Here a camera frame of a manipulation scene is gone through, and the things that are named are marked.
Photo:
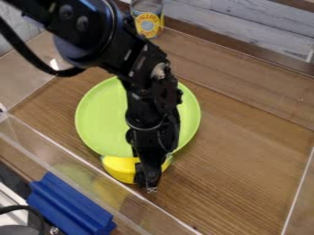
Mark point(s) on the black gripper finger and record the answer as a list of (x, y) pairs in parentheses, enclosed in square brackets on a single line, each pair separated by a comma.
[(147, 176)]

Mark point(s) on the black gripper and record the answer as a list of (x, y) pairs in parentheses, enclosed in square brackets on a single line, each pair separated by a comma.
[(153, 97)]

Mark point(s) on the yellow toy banana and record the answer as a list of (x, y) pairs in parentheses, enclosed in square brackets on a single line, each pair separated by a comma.
[(121, 168)]

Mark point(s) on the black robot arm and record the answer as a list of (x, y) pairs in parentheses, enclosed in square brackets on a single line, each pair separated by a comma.
[(94, 36)]

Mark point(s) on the green round plate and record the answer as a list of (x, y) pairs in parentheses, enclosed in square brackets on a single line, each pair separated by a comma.
[(100, 118)]

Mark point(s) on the blue plastic clamp block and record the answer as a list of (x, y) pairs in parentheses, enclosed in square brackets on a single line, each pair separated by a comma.
[(69, 210)]

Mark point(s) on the yellow labelled tin can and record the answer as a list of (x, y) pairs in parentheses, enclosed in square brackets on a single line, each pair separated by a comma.
[(147, 13)]

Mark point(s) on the clear acrylic front wall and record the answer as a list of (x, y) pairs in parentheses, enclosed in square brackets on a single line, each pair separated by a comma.
[(34, 155)]

